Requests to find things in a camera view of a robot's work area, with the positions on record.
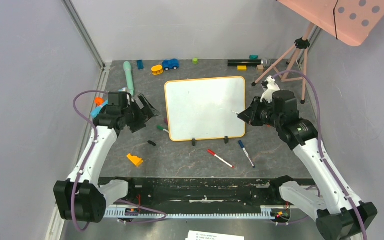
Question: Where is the red whiteboard marker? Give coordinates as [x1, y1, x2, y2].
[207, 149, 235, 169]

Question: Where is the teal block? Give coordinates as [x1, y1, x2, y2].
[249, 54, 259, 60]

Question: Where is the blue toy crayon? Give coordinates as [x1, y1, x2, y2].
[90, 106, 101, 118]

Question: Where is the white cable duct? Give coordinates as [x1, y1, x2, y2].
[103, 205, 276, 221]

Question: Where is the yellow block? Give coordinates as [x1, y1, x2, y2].
[237, 65, 248, 71]

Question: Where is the beige wooden block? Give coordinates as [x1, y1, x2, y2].
[256, 64, 265, 73]

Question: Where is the dark blue block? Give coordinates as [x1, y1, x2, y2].
[136, 60, 145, 70]

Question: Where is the mint green toy crayon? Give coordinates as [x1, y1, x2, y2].
[123, 61, 135, 96]

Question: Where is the orange framed whiteboard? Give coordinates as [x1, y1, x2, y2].
[164, 76, 246, 142]

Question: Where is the green whiteboard marker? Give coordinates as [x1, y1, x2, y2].
[156, 125, 169, 134]

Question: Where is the blue whiteboard marker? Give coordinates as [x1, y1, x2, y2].
[238, 140, 256, 169]

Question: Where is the black marker cap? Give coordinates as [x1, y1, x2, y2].
[147, 140, 157, 147]

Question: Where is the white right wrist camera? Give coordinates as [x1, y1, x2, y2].
[260, 75, 280, 104]

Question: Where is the orange wedge block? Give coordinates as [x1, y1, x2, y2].
[126, 153, 144, 167]

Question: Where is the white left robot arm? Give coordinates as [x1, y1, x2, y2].
[53, 91, 160, 223]

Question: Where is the printed paper sheet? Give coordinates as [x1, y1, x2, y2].
[185, 230, 245, 240]

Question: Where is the green cube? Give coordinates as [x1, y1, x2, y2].
[192, 57, 199, 65]

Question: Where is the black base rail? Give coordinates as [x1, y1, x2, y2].
[76, 176, 339, 215]

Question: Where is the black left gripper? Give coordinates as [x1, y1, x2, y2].
[121, 94, 160, 133]

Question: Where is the pink perforated tray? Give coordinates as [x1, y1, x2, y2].
[278, 0, 384, 47]

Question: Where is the black microphone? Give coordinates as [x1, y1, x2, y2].
[227, 58, 271, 67]

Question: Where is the pink tripod stand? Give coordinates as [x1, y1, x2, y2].
[251, 22, 315, 104]

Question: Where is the orange toy piece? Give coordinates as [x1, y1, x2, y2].
[94, 97, 105, 107]

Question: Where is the yellow oval toy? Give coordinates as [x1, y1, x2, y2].
[151, 64, 164, 76]

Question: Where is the blue toy car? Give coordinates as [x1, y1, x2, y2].
[162, 58, 180, 71]

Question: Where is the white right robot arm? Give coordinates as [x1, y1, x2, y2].
[237, 90, 378, 240]

